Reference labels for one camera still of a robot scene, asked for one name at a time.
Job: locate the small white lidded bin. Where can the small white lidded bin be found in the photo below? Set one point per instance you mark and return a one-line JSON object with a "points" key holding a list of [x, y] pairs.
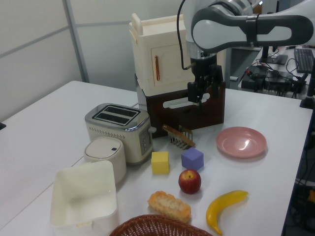
{"points": [[103, 151]]}

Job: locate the pink plate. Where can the pink plate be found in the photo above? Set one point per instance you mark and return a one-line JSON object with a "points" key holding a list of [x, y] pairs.
{"points": [[241, 142]]}

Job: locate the brown wicker basket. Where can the brown wicker basket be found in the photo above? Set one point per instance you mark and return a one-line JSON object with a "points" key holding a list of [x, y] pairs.
{"points": [[157, 227]]}

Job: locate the black computer keyboard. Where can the black computer keyboard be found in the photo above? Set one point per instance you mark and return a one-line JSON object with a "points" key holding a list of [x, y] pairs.
{"points": [[305, 60]]}

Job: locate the open cream plastic container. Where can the open cream plastic container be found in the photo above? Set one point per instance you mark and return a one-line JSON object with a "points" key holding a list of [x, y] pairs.
{"points": [[83, 191]]}

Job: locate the long cheese bread loaf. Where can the long cheese bread loaf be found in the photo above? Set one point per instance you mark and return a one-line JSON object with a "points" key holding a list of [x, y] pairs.
{"points": [[168, 205]]}

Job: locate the bronze metal toast rack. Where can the bronze metal toast rack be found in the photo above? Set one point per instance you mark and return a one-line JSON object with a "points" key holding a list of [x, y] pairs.
{"points": [[178, 143]]}

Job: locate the brown toast slice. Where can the brown toast slice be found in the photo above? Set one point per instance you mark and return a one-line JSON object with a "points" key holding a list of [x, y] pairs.
{"points": [[180, 136]]}

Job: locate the yellow foam cube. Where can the yellow foam cube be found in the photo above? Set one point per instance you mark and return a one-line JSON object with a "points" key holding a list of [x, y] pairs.
{"points": [[160, 163]]}

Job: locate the black monitor stand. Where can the black monitor stand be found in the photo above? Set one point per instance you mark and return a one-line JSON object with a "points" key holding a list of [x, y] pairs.
{"points": [[273, 57]]}

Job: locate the cream and chrome toaster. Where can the cream and chrome toaster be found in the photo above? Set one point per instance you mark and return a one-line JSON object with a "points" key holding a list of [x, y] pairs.
{"points": [[110, 137]]}

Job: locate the dark brown drawer box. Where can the dark brown drawer box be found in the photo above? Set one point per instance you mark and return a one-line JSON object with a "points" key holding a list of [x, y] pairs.
{"points": [[172, 118]]}

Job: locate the red apple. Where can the red apple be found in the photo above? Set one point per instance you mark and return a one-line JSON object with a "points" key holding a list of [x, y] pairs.
{"points": [[190, 182]]}

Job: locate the purple foam cube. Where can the purple foam cube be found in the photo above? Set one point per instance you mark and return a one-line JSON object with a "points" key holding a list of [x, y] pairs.
{"points": [[192, 158]]}

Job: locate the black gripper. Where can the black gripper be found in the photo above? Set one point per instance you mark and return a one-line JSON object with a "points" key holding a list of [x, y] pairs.
{"points": [[204, 70]]}

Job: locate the yellow banana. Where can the yellow banana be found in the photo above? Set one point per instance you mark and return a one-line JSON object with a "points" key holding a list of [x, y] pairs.
{"points": [[220, 205]]}

